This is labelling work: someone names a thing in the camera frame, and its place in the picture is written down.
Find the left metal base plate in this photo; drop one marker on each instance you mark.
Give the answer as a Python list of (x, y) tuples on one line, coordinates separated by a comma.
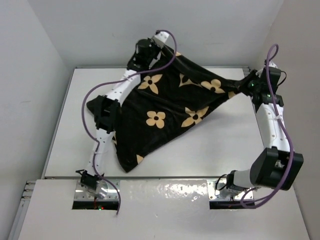
[(104, 192)]

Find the metal base plate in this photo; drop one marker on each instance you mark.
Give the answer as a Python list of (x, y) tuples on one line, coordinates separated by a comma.
[(104, 192), (221, 195)]

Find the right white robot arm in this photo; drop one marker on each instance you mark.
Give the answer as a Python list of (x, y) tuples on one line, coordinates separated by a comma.
[(278, 165)]

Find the black pillowcase with beige pattern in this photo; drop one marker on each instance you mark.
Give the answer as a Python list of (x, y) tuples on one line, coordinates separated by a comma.
[(177, 95)]

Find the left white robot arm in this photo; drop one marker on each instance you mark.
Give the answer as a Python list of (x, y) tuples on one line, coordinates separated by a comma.
[(107, 110)]

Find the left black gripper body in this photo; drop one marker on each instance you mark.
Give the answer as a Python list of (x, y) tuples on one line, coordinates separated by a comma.
[(154, 49)]

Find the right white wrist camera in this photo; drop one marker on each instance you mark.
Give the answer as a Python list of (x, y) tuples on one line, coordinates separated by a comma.
[(271, 65)]

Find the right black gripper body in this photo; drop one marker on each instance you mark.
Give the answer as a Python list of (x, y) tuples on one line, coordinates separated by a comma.
[(251, 84)]

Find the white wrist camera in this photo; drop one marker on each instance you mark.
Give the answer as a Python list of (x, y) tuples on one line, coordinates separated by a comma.
[(160, 38), (271, 65)]

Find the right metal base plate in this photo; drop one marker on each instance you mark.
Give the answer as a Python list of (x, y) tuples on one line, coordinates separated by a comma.
[(221, 195)]

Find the white foam front board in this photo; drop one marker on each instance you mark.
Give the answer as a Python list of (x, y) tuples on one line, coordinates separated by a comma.
[(157, 210)]

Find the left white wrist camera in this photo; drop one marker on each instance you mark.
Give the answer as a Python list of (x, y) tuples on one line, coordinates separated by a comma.
[(160, 38)]

